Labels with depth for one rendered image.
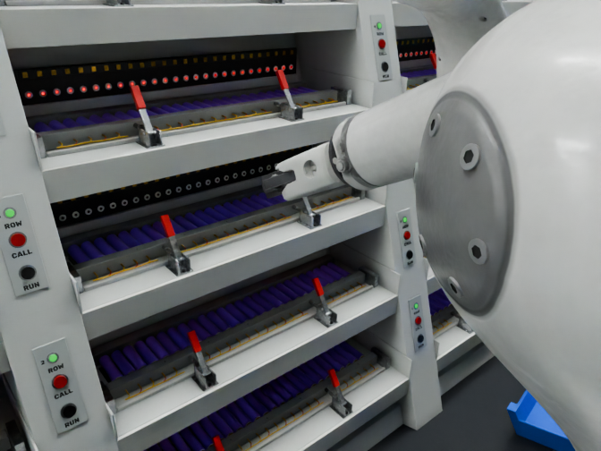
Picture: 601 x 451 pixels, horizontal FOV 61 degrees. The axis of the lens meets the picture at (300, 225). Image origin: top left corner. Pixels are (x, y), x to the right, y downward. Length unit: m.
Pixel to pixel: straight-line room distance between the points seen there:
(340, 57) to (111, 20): 0.48
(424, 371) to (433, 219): 1.08
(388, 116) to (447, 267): 0.36
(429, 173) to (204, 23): 0.72
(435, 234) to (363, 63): 0.90
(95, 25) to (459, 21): 0.47
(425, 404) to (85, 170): 0.88
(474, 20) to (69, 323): 0.60
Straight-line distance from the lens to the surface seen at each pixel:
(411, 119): 0.48
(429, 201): 0.16
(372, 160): 0.53
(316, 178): 0.58
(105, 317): 0.77
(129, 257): 0.83
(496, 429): 1.26
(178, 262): 0.79
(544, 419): 1.26
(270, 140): 0.88
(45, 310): 0.74
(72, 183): 0.74
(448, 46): 0.58
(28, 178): 0.72
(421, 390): 1.24
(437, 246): 0.16
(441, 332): 1.33
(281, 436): 1.05
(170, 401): 0.87
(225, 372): 0.90
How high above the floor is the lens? 0.73
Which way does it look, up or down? 12 degrees down
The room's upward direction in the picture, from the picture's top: 10 degrees counter-clockwise
